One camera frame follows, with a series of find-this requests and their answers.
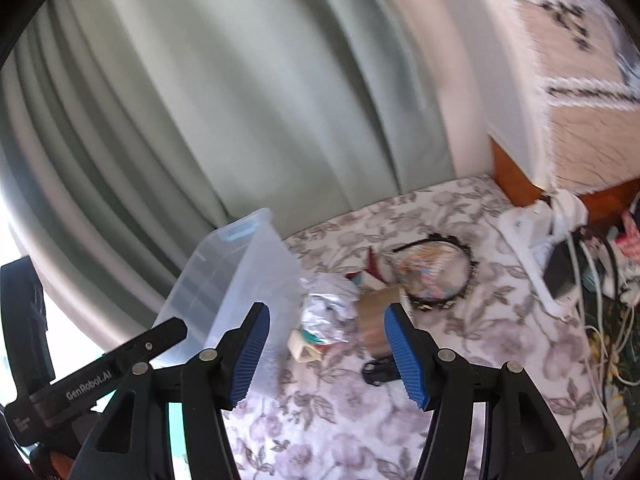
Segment black toy car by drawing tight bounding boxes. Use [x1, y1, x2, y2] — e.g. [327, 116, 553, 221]
[361, 356, 400, 387]

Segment white cables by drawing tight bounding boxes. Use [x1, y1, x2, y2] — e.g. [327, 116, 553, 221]
[569, 228, 640, 461]

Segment white power strip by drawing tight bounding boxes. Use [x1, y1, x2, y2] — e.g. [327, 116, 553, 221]
[497, 200, 577, 321]

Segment brown packing tape roll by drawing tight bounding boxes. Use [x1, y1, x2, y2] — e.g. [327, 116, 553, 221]
[356, 286, 408, 359]

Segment white charger plug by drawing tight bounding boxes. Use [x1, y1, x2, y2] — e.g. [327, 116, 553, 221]
[550, 190, 589, 240]

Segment black studded headband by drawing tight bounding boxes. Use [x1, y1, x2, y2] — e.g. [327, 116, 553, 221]
[390, 233, 478, 310]

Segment cream hair claw clip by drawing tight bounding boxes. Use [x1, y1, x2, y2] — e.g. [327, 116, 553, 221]
[288, 330, 323, 363]

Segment rainbow twisted hair tie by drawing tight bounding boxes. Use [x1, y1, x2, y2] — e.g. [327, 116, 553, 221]
[397, 249, 459, 302]

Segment green curtain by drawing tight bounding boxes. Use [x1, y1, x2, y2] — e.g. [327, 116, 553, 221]
[1, 0, 454, 348]

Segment quilted beige cover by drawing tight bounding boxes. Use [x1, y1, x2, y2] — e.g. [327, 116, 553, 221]
[464, 0, 640, 196]

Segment floral table cloth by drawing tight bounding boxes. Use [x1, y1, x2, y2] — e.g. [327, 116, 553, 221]
[224, 176, 604, 479]

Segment black power adapter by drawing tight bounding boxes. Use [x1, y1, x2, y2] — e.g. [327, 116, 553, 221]
[542, 242, 576, 299]

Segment red hair claw clip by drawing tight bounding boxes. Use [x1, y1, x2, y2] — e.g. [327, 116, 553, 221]
[364, 247, 384, 282]

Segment white paper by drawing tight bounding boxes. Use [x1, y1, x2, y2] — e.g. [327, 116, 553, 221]
[300, 273, 360, 343]

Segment white appliance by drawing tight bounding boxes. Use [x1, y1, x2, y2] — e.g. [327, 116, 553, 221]
[442, 0, 555, 191]

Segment teal white carton box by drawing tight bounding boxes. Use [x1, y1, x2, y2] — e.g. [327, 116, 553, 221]
[346, 270, 388, 294]

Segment clear plastic storage bin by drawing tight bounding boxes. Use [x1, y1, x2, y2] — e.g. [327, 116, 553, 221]
[155, 208, 304, 398]

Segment orange wooden cabinet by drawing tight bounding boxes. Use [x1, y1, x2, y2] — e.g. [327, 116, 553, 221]
[490, 140, 639, 230]

